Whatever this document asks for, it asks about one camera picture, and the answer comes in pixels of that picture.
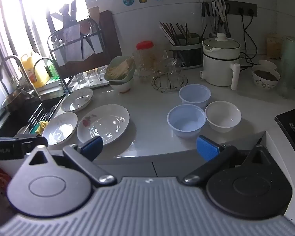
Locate white ceramic bowl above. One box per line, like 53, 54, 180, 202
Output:
205, 101, 242, 133

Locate white bowl with orange foot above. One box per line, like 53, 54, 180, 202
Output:
109, 80, 133, 93

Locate white electric cooking pot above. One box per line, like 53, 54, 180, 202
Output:
200, 33, 242, 90

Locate small steel faucet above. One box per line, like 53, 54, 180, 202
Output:
33, 58, 56, 79

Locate black-handled hanging tool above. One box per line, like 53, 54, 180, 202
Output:
202, 1, 213, 18

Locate green white chopstick holder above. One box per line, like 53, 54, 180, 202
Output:
169, 33, 203, 69

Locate light green colander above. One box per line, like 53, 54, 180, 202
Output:
104, 56, 136, 83

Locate tall steel faucet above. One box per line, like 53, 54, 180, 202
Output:
0, 55, 40, 97

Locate dark wall rail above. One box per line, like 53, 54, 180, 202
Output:
202, 0, 258, 18

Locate purple curtain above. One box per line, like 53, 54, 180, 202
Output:
0, 0, 22, 62

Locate translucent white plastic bowl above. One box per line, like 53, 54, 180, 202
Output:
167, 104, 206, 138
179, 84, 211, 110

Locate black power cable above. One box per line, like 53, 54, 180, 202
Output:
247, 8, 259, 54
239, 8, 254, 69

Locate bundle of chopsticks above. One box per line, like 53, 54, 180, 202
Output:
159, 21, 208, 45

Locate kitchen scissors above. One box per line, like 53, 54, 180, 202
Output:
213, 0, 228, 26

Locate sink cutlery rack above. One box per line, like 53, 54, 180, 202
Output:
22, 102, 57, 134

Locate wooden spatula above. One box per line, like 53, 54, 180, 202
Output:
88, 6, 100, 24

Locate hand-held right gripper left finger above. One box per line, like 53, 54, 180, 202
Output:
25, 136, 117, 187

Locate black kitchen sink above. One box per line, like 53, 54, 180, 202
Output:
0, 96, 67, 138

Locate dry noodles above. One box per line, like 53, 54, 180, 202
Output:
106, 58, 134, 79

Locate kitchen knife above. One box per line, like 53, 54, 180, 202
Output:
69, 0, 102, 56

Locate green bottle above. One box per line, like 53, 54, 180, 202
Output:
48, 63, 59, 80

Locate light green electric kettle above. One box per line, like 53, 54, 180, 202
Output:
280, 36, 295, 89

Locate clear drinking glass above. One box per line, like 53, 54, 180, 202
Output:
87, 69, 99, 84
97, 66, 108, 80
76, 72, 90, 88

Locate floral ceramic mug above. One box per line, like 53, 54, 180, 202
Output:
251, 64, 281, 90

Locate black metal dish rack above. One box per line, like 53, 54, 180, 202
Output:
47, 16, 104, 89

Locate white leaf-print plate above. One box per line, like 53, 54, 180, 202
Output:
61, 88, 94, 113
42, 112, 78, 146

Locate beige carton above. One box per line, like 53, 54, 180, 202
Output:
265, 33, 284, 59

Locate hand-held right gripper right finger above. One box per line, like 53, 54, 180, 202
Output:
182, 135, 279, 186

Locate steel pot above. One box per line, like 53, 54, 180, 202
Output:
1, 88, 33, 111

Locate clear glass mug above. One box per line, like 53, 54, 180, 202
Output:
162, 57, 185, 84
154, 49, 169, 74

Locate cleaver with black handle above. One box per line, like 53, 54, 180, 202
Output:
60, 5, 82, 62

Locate metal wire cup rack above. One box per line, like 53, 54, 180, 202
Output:
152, 75, 188, 94

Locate yellow oil bottle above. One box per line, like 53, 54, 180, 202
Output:
20, 52, 51, 88

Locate large white flower-print plate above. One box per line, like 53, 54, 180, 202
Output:
76, 104, 130, 146

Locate black gas stove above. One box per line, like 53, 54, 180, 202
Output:
275, 107, 295, 144

